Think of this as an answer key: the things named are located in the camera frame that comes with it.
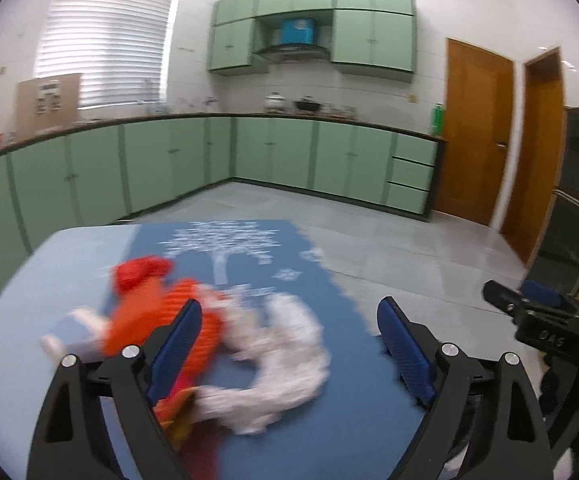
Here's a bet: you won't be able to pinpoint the blue box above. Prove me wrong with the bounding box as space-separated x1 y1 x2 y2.
280 18 316 46

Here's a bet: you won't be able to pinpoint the narrow wooden door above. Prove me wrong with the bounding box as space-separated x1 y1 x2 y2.
499 46 567 266

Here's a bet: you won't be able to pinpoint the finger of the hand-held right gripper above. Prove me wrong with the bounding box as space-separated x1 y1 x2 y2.
483 280 526 320
521 280 565 309

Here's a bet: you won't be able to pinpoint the red plastic bag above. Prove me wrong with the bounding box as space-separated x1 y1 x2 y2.
112 256 175 306

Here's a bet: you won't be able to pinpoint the green base cabinets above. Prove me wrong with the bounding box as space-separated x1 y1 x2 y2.
0 112 445 311

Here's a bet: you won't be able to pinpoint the person's dark clothing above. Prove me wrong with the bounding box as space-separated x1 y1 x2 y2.
538 352 579 461

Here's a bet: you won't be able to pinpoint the brown cardboard board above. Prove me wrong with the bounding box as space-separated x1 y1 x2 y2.
16 73 83 133

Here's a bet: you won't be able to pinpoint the metal faucet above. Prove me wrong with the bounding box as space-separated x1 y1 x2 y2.
137 80 155 111

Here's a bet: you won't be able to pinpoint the closed wooden door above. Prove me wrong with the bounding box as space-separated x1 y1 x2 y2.
432 37 515 228

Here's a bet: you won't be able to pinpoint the orange foam fruit net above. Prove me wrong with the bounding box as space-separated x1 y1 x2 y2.
102 277 225 391

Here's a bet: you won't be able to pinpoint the green wall cabinets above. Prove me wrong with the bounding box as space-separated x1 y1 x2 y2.
208 0 416 83

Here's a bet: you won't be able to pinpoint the white window blinds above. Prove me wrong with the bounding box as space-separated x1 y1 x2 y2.
34 0 178 108

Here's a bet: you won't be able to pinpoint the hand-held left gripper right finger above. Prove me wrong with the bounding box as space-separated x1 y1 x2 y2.
377 296 553 480

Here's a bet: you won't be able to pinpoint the range hood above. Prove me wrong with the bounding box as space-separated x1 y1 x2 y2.
252 42 331 65

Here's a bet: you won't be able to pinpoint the white and blue carton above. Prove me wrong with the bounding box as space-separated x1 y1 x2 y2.
40 307 115 361

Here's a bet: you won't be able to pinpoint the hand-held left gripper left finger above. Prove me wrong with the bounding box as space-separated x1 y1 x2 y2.
28 299 205 480

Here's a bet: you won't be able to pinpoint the blue printed tablecloth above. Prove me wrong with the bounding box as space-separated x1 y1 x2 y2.
97 219 427 480

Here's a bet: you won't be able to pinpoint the white tissue paper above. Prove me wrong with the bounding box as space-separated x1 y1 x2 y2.
197 292 333 436

